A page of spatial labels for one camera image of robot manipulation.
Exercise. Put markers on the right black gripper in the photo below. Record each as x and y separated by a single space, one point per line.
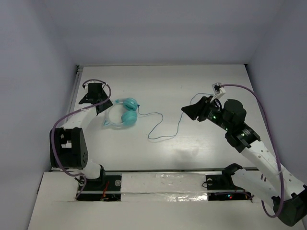
199 108

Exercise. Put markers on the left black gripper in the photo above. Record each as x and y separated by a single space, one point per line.
95 98

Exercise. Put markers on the teal cat-ear headphones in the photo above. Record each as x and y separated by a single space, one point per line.
128 118

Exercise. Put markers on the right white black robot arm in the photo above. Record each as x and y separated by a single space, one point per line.
279 188

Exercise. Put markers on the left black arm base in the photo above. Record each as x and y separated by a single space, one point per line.
106 188

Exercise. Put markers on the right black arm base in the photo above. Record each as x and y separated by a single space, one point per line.
221 188

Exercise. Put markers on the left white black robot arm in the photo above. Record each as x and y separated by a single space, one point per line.
68 149

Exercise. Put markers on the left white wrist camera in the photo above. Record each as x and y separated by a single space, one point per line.
93 83

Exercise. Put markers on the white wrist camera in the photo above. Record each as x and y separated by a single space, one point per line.
218 90
93 83

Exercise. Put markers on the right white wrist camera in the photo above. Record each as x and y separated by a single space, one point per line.
218 90

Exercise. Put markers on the aluminium rail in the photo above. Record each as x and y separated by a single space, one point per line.
165 170

